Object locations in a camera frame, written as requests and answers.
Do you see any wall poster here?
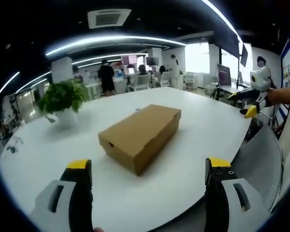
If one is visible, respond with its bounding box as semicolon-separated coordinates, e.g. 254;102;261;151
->
279;39;290;88

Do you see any black stand pole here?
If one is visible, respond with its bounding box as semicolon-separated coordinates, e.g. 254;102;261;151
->
236;42;242;90

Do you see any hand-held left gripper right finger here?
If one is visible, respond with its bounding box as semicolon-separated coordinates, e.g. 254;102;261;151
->
203;157;269;232

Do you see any grey mesh office chair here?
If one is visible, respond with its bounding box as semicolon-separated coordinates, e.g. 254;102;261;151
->
231;125;285;214

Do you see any small dark hanging screen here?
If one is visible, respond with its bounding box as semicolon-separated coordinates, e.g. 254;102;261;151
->
240;43;248;68

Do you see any computer monitor on stand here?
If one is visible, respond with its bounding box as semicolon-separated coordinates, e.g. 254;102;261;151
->
217;63;233;87

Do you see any short ceiling light strip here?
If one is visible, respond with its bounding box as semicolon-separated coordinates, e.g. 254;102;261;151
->
0;71;20;94

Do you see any ceiling air conditioner vent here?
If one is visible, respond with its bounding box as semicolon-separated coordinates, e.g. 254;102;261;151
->
87;9;132;30

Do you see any long curved ceiling light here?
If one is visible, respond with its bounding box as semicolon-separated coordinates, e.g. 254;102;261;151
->
200;0;244;43
44;35;187;57

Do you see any brown cardboard shoe box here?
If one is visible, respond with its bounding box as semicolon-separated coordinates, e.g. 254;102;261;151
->
98;103;182;177

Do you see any green potted plant white pot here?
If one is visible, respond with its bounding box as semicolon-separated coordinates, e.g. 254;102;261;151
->
37;78;90;127

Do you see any small tangled cable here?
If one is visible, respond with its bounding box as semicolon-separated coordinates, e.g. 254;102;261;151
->
5;136;24;155

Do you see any white office chair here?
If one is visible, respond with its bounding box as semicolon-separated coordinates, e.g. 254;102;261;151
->
159;71;172;88
136;74;150;90

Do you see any large dark hanging screen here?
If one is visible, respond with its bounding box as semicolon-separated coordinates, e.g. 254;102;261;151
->
214;30;240;58

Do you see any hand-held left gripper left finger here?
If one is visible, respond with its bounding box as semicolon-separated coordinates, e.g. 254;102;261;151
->
29;159;94;232

